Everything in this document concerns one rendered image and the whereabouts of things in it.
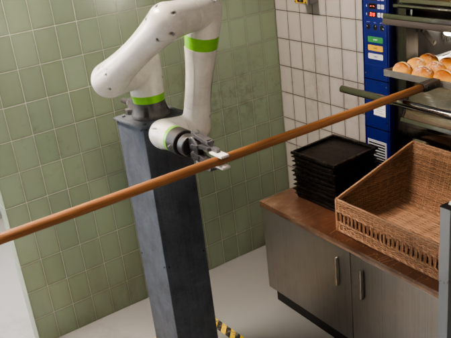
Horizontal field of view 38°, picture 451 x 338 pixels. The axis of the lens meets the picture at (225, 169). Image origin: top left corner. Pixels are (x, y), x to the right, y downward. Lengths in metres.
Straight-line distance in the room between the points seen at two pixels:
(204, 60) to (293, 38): 1.37
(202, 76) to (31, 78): 1.00
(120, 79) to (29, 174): 0.96
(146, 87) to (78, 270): 1.24
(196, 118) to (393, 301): 1.05
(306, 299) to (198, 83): 1.32
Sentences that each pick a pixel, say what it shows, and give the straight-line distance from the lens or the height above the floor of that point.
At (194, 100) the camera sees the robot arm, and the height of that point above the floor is 1.31.
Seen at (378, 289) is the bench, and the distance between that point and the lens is 2.73.
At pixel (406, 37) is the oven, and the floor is 1.30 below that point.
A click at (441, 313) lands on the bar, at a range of 2.45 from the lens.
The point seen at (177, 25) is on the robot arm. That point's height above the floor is 1.60.
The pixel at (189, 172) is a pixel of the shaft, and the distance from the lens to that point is 1.99.
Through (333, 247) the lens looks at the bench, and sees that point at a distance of 2.84.
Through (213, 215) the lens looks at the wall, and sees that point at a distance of 3.66.
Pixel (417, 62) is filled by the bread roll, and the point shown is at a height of 1.22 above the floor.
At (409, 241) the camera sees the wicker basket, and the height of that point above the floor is 0.69.
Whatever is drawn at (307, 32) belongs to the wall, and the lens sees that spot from 3.45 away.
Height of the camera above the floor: 1.96
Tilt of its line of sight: 23 degrees down
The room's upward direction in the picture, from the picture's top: 7 degrees counter-clockwise
